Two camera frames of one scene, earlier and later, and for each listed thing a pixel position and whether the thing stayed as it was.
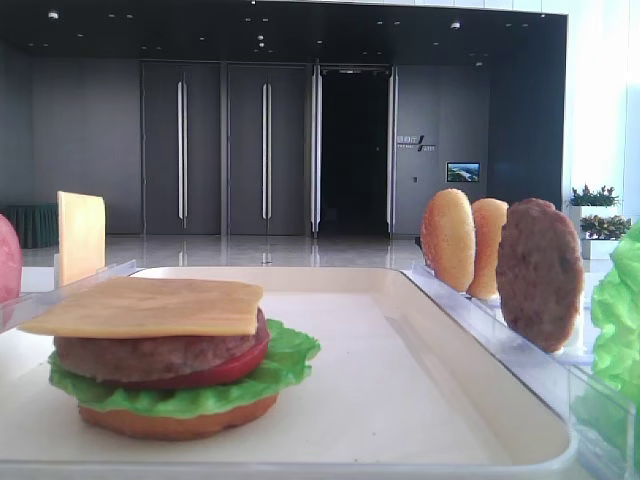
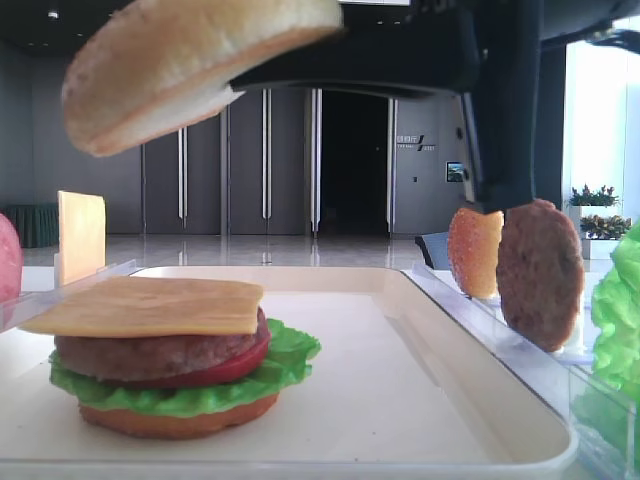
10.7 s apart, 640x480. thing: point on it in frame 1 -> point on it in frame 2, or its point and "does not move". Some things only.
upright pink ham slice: [10, 261] does not move
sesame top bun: [448, 238] -> [149, 65]
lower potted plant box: [600, 235] does not move
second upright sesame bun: [488, 216] does not move
